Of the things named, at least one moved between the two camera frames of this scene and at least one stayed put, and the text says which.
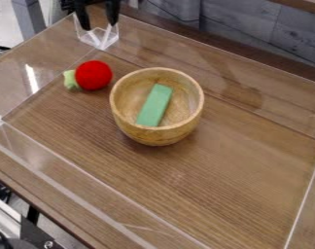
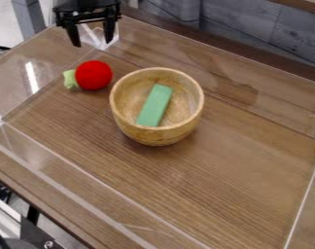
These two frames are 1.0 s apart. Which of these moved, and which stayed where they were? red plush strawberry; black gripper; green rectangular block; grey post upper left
Moved: black gripper
Stayed: grey post upper left; red plush strawberry; green rectangular block
